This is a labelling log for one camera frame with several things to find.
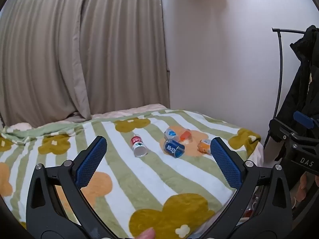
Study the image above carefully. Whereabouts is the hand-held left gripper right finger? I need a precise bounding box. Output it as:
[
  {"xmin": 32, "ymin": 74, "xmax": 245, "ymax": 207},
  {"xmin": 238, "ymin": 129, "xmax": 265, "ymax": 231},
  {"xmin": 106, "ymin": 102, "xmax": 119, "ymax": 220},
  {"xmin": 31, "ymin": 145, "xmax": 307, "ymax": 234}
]
[{"xmin": 192, "ymin": 137, "xmax": 292, "ymax": 239}]

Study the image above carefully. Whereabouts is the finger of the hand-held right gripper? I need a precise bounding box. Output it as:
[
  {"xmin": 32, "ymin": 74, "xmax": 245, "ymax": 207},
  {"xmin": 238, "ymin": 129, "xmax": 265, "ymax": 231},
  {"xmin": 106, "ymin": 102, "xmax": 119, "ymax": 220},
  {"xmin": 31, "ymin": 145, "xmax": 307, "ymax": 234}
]
[
  {"xmin": 293, "ymin": 111, "xmax": 315, "ymax": 129},
  {"xmin": 269, "ymin": 118, "xmax": 291, "ymax": 143}
]

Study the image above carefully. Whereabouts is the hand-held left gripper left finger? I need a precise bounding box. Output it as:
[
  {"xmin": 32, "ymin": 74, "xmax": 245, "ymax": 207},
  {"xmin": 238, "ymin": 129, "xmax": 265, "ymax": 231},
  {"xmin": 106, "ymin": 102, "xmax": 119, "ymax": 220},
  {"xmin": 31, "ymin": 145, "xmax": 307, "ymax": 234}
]
[{"xmin": 26, "ymin": 136, "xmax": 117, "ymax": 239}]

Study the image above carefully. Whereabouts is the orange label clear cup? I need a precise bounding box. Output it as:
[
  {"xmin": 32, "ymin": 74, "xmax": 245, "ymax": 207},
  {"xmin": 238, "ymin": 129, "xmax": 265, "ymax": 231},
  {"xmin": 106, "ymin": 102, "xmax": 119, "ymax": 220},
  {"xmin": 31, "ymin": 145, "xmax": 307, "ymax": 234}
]
[{"xmin": 198, "ymin": 139, "xmax": 212, "ymax": 155}]

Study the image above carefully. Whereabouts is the orange cap clear cup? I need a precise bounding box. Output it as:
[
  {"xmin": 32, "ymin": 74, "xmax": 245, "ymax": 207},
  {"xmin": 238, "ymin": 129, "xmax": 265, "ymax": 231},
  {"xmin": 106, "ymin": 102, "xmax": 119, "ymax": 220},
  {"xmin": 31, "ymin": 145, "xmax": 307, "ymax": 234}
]
[{"xmin": 176, "ymin": 129, "xmax": 192, "ymax": 145}]

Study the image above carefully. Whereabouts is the red label clear cup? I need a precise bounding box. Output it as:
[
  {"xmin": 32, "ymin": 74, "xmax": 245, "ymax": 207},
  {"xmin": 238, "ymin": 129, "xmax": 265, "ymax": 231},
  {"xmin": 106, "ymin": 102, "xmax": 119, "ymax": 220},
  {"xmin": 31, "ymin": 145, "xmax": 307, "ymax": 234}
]
[{"xmin": 131, "ymin": 134, "xmax": 148, "ymax": 157}]

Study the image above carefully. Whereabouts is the dark blue label clear cup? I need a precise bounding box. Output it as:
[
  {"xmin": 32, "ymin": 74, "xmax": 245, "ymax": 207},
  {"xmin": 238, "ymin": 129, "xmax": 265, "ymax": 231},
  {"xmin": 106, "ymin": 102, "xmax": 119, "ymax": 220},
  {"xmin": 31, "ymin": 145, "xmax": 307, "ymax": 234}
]
[{"xmin": 163, "ymin": 139, "xmax": 185, "ymax": 159}]

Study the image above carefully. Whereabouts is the light blue label clear cup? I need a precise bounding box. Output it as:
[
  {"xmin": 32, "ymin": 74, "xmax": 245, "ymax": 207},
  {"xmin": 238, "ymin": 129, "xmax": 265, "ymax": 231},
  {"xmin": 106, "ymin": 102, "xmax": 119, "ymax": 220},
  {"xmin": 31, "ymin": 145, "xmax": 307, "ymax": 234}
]
[{"xmin": 164, "ymin": 128, "xmax": 178, "ymax": 140}]

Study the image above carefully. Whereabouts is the person's left hand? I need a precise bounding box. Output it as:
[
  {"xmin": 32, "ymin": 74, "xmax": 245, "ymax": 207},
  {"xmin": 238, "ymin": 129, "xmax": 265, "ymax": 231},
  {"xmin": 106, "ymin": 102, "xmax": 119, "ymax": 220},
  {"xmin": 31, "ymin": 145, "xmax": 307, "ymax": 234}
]
[{"xmin": 138, "ymin": 227, "xmax": 156, "ymax": 239}]

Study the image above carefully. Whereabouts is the black jacket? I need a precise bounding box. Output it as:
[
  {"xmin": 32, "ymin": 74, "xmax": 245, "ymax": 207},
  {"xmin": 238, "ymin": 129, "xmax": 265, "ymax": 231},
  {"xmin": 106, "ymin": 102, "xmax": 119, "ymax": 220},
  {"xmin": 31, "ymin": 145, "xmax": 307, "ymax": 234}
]
[{"xmin": 274, "ymin": 25, "xmax": 319, "ymax": 162}]

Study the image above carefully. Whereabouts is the striped floral blanket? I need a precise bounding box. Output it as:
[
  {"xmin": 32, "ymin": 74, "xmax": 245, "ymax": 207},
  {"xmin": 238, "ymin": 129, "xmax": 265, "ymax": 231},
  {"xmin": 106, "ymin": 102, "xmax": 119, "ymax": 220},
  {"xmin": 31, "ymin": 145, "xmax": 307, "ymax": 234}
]
[{"xmin": 0, "ymin": 109, "xmax": 262, "ymax": 239}]

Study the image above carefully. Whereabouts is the black coat rack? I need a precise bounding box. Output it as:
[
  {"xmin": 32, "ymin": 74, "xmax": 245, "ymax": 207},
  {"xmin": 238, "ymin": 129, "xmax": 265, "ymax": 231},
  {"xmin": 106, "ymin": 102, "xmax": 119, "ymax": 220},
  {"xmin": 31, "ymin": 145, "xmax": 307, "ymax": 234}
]
[{"xmin": 264, "ymin": 27, "xmax": 306, "ymax": 155}]

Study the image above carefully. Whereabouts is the beige curtain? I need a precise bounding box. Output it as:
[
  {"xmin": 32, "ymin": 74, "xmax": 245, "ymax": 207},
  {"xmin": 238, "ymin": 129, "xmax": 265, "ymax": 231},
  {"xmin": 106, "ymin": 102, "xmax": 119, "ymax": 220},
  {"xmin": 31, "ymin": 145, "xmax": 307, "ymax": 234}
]
[{"xmin": 0, "ymin": 0, "xmax": 171, "ymax": 127}]

